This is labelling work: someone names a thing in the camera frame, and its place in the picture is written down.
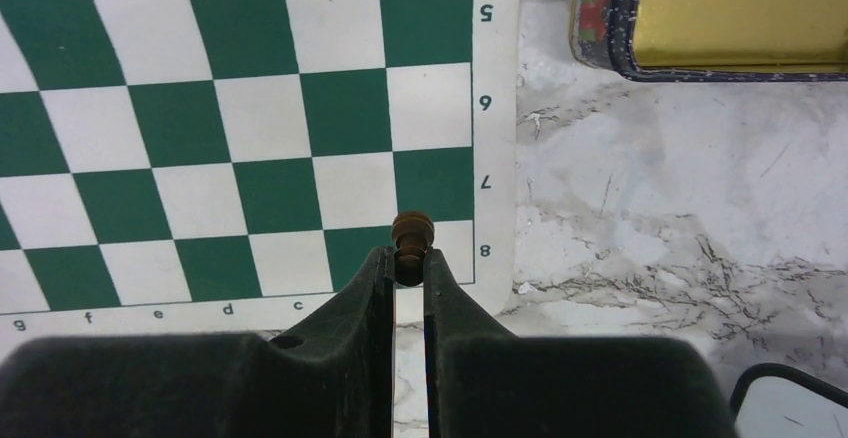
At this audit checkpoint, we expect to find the white tablet with black frame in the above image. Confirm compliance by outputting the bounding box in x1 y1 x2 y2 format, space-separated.
730 363 847 438

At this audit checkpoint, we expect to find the green white chess board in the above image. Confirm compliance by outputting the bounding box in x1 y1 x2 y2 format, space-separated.
1 0 519 351

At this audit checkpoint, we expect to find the empty gold tin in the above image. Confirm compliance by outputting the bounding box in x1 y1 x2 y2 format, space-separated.
570 0 847 82

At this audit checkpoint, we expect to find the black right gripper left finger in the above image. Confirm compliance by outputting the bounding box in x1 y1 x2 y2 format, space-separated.
1 247 395 437

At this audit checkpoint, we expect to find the dark brown pawn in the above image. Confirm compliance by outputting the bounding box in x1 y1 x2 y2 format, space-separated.
391 211 435 287

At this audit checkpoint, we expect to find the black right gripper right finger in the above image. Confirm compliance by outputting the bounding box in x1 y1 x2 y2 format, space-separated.
422 249 736 437

